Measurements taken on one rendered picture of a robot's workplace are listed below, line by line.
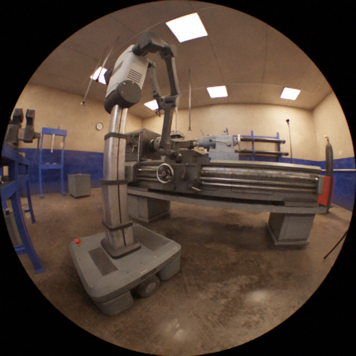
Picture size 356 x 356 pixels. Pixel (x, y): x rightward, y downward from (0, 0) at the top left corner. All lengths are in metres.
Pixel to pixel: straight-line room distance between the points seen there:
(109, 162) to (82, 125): 4.37
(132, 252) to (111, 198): 0.34
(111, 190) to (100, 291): 0.48
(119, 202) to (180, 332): 0.75
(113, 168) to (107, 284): 0.54
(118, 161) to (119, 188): 0.13
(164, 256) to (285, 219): 1.20
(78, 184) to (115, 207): 2.70
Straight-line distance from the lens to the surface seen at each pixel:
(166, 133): 0.86
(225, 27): 2.97
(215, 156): 1.39
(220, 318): 0.82
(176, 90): 0.94
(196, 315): 0.80
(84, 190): 3.39
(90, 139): 4.97
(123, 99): 0.68
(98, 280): 0.65
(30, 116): 0.94
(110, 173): 0.63
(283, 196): 1.41
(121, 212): 0.68
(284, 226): 1.47
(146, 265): 0.68
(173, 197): 1.30
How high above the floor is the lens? 0.74
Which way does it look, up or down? 4 degrees down
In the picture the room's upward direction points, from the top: 2 degrees clockwise
